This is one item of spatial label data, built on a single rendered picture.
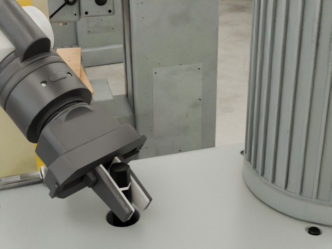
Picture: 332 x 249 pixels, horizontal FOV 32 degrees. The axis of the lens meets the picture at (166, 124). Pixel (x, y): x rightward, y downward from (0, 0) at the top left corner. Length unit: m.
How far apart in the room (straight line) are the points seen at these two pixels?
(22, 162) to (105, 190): 1.96
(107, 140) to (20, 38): 0.14
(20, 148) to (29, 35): 1.91
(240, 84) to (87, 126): 5.21
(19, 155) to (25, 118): 1.91
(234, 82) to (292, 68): 5.29
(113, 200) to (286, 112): 0.20
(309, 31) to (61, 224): 0.32
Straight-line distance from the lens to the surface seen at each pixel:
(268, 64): 0.59
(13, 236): 0.63
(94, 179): 0.61
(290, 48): 0.57
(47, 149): 0.62
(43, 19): 0.71
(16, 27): 0.64
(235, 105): 5.34
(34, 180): 0.71
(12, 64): 0.65
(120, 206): 0.60
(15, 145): 2.52
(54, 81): 0.63
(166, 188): 0.68
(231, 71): 6.13
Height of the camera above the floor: 2.26
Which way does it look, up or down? 27 degrees down
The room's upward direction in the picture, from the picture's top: 1 degrees counter-clockwise
